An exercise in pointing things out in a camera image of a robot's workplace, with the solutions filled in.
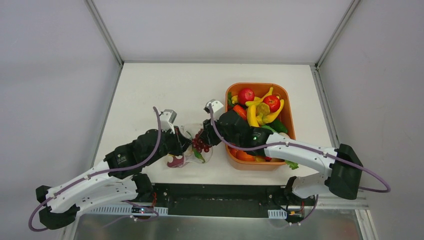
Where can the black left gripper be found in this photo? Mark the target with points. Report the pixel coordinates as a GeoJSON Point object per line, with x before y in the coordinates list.
{"type": "Point", "coordinates": [180, 141]}

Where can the red apple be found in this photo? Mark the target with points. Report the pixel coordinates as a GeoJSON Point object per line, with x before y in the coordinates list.
{"type": "Point", "coordinates": [245, 95]}

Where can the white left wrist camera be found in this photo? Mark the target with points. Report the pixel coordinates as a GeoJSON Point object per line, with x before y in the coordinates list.
{"type": "Point", "coordinates": [167, 118]}

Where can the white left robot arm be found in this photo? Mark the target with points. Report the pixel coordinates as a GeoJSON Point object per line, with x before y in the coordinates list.
{"type": "Point", "coordinates": [117, 178]}

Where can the orange plastic bin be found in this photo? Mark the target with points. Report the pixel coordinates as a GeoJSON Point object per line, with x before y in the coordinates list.
{"type": "Point", "coordinates": [285, 116]}

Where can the clear zip top bag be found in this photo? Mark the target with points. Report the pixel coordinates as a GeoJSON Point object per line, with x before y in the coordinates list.
{"type": "Point", "coordinates": [193, 128]}

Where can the yellow chili pepper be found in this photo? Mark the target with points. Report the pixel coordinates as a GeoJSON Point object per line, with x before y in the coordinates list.
{"type": "Point", "coordinates": [251, 115]}

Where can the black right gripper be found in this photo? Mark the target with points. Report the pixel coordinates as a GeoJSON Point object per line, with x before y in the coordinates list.
{"type": "Point", "coordinates": [208, 133]}

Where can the yellow banana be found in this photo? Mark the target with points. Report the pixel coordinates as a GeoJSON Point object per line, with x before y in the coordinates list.
{"type": "Point", "coordinates": [258, 100]}

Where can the long green chili pepper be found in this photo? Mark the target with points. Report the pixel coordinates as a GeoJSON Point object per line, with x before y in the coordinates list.
{"type": "Point", "coordinates": [199, 157]}

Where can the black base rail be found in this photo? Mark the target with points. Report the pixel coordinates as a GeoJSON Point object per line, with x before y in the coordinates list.
{"type": "Point", "coordinates": [213, 200]}

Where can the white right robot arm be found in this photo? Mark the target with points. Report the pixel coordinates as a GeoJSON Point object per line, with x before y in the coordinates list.
{"type": "Point", "coordinates": [338, 169]}

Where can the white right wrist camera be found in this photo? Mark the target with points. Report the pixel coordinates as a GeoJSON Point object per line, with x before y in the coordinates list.
{"type": "Point", "coordinates": [217, 108]}

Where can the green avocado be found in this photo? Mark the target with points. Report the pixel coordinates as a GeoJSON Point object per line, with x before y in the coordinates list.
{"type": "Point", "coordinates": [278, 126]}

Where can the dark grape bunch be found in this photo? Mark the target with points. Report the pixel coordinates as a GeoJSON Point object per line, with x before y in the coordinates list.
{"type": "Point", "coordinates": [199, 145]}

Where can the orange tangerine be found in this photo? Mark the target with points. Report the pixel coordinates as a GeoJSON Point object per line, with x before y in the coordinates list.
{"type": "Point", "coordinates": [243, 156]}

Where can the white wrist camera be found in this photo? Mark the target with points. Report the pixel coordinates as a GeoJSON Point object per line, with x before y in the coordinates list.
{"type": "Point", "coordinates": [167, 118]}
{"type": "Point", "coordinates": [217, 108]}

